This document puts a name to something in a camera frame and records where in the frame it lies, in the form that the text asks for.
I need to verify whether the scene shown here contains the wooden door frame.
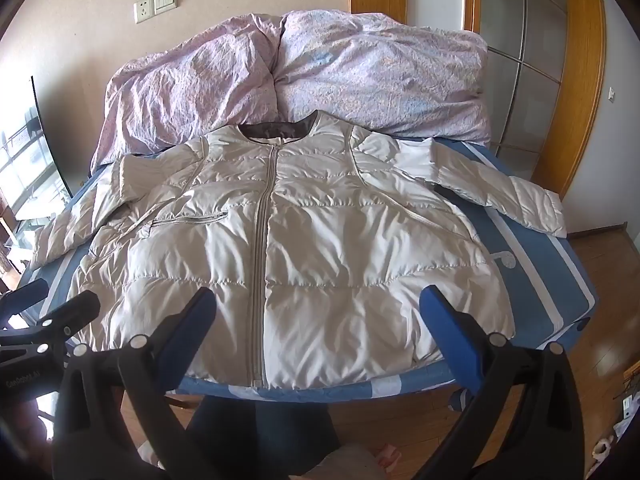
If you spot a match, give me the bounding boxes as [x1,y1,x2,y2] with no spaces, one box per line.
[531,0,607,197]

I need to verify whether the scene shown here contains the cream puffer jacket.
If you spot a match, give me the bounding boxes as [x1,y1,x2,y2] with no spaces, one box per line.
[31,111,568,392]

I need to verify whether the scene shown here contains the white plastic object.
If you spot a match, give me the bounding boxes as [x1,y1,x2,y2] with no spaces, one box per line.
[592,435,617,462]

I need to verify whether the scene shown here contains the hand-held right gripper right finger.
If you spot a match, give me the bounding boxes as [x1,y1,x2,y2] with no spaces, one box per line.
[419,284,584,480]

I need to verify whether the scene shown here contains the blue white striped bed sheet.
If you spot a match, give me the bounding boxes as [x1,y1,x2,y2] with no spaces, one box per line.
[10,137,600,411]

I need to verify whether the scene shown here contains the person's bare foot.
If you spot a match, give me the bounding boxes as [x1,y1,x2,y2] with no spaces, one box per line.
[372,442,403,467]

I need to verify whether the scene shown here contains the frosted glass sliding door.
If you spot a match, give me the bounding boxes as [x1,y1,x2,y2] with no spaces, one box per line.
[465,0,568,161]

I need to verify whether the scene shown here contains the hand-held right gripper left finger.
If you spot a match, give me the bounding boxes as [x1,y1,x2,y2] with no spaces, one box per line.
[52,287,218,480]

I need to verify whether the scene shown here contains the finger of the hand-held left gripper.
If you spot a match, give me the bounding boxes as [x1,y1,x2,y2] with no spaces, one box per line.
[0,279,49,330]
[0,290,102,357]

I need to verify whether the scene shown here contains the pink floral duvet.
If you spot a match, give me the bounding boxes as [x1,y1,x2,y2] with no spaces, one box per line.
[90,9,492,171]

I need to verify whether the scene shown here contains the person's legs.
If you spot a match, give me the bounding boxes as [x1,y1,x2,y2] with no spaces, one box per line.
[185,394,342,480]

